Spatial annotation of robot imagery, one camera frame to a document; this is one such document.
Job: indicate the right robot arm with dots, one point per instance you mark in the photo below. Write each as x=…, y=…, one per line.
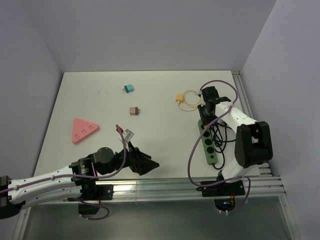
x=253, y=144

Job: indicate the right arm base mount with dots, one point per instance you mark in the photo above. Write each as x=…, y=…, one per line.
x=227, y=190

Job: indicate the pink triangular power strip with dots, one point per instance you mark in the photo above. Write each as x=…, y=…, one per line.
x=81, y=129

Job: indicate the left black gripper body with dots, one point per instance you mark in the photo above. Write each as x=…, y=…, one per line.
x=118, y=159

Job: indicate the teal plug adapter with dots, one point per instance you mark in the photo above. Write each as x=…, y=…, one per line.
x=128, y=88

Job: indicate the aluminium front rail frame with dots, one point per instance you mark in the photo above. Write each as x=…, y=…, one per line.
x=167, y=209

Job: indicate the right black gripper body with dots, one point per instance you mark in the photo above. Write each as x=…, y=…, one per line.
x=206, y=118

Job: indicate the green power strip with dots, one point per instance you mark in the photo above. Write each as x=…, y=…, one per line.
x=208, y=147

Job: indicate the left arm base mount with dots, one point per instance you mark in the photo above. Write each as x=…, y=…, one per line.
x=89, y=210

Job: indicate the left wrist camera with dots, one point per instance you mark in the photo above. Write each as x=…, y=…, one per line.
x=127, y=135

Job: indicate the brown plug adapter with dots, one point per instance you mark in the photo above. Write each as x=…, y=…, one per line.
x=134, y=111

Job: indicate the yellow charger with cable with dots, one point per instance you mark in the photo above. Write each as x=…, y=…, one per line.
x=188, y=101

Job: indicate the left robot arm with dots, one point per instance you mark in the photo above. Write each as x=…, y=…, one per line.
x=75, y=181

